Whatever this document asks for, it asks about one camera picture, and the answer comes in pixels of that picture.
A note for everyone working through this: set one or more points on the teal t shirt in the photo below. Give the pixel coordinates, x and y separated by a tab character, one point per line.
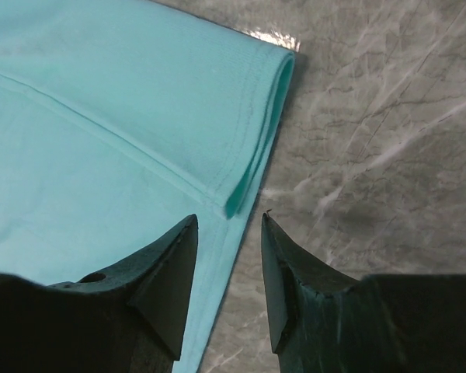
117	120

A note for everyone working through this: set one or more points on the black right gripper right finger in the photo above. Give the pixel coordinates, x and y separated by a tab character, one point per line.
322	320

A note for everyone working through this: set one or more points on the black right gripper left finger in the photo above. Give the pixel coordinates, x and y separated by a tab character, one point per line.
128	317

